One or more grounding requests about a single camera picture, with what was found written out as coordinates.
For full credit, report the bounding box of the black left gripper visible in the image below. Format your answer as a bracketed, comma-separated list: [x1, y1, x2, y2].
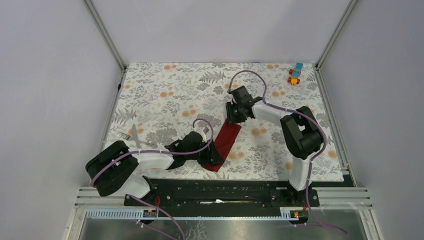
[185, 138, 224, 166]

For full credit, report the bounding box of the dark red cloth napkin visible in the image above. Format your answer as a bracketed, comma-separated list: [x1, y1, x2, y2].
[202, 120, 242, 172]

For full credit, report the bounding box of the silver fork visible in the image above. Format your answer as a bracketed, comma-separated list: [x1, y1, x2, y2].
[118, 132, 157, 148]

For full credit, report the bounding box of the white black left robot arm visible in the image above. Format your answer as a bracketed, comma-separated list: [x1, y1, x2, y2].
[85, 131, 224, 206]

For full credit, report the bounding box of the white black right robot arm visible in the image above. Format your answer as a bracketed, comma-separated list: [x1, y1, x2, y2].
[225, 86, 325, 206]

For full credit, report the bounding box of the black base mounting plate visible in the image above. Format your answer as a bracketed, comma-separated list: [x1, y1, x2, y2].
[124, 177, 357, 218]

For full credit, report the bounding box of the floral patterned tablecloth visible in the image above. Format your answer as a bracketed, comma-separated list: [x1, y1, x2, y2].
[104, 63, 343, 182]

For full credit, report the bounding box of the blue orange toy car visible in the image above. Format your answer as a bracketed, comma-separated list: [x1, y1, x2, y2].
[287, 62, 304, 85]

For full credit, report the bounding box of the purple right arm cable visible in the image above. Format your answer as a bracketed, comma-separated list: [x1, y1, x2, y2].
[227, 69, 349, 238]

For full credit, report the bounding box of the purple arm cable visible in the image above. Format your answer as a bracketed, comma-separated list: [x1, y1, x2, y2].
[91, 118, 215, 240]
[227, 69, 349, 238]

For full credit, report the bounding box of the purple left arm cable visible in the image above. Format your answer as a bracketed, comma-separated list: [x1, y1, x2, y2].
[91, 118, 215, 240]

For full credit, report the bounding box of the white slotted cable duct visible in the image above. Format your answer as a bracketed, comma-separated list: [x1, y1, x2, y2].
[86, 206, 304, 222]

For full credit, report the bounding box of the right aluminium frame post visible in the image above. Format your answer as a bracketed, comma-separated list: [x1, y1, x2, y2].
[315, 0, 359, 70]

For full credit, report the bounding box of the aluminium frame post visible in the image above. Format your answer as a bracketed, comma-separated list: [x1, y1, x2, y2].
[82, 0, 127, 71]
[315, 0, 359, 70]

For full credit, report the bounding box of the left aluminium frame post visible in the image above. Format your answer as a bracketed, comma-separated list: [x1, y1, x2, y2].
[82, 0, 127, 71]

